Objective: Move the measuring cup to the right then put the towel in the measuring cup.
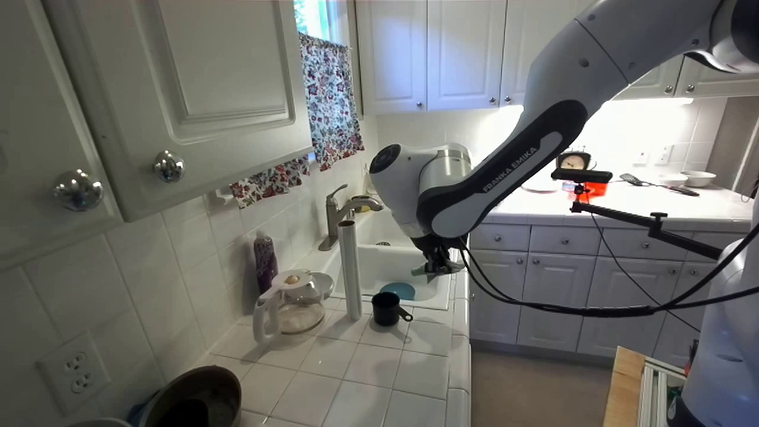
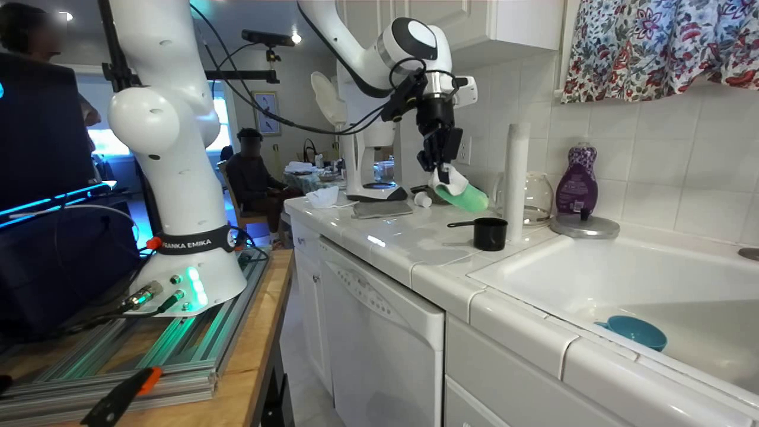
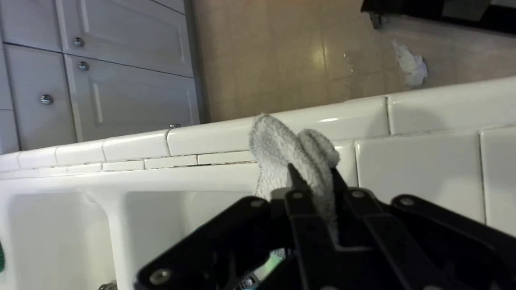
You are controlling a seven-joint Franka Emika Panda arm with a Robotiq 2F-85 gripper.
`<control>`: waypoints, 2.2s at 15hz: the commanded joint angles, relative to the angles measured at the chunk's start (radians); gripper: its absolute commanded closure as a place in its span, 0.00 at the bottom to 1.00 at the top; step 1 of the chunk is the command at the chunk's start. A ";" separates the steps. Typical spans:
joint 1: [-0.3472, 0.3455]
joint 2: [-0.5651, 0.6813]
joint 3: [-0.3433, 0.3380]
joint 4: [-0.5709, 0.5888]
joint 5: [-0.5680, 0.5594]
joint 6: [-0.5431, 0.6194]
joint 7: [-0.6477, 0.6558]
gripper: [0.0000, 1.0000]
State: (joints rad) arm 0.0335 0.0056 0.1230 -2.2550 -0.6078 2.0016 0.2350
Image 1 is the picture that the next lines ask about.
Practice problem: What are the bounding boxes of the orange mounted black camera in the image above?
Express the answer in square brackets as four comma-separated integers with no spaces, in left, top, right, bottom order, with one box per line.
[550,166,616,202]

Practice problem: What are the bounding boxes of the purple soap bottle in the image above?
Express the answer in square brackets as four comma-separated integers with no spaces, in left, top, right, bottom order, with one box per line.
[246,230,282,297]

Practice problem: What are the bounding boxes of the white plate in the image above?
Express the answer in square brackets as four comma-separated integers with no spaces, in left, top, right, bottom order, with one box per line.
[519,172,565,196]

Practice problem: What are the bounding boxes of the round metal cabinet knob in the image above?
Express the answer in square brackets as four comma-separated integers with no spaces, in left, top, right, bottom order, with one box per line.
[53,166,107,214]
[149,148,188,186]

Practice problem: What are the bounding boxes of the white corner wall cabinets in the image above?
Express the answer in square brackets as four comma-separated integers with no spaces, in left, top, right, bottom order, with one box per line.
[354,0,759,115]

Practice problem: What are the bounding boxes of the glass coffee carafe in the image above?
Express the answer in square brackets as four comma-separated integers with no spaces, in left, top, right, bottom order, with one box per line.
[252,269,336,345]

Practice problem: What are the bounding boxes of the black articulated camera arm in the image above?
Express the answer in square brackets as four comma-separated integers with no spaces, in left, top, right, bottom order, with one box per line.
[570,199,725,261]

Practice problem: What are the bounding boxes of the aluminium rail base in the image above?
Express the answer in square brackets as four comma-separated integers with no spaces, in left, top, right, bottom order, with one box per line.
[637,353,690,427]

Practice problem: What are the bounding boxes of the white upper cabinet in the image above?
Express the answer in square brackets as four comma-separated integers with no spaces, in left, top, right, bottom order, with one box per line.
[0,0,318,265]

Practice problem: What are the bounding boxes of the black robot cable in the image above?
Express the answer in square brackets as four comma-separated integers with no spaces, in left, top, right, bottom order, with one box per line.
[457,221,759,321]

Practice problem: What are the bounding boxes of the wooden table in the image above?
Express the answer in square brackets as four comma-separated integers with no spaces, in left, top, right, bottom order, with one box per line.
[602,345,649,427]

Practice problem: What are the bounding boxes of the white sink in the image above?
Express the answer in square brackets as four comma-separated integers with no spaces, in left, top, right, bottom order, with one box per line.
[354,236,457,314]

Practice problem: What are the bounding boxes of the black measuring cup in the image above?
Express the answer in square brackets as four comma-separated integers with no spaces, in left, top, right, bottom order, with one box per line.
[369,289,417,329]

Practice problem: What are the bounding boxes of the white base cabinets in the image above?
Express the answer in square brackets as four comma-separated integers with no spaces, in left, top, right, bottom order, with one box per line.
[467,223,725,367]

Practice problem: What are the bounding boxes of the small black framed object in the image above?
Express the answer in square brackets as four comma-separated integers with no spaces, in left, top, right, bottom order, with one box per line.
[554,149,595,174]

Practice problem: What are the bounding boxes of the tall white cylinder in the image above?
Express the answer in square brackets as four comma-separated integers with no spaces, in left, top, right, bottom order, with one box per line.
[336,219,366,323]

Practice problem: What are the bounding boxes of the floral curtain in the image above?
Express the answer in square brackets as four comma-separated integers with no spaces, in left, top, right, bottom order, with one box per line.
[212,33,368,212]

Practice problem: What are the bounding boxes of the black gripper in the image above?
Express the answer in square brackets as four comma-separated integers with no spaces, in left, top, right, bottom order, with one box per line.
[416,232,467,281]

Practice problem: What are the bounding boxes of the dark metal bowl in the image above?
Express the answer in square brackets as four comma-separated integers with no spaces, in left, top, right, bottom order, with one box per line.
[139,364,244,427]

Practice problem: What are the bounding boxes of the metal faucet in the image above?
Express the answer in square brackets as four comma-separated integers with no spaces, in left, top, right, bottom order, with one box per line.
[318,183,386,255]

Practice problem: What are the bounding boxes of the white wall outlet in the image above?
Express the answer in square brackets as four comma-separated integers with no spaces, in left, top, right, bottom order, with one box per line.
[32,333,111,416]

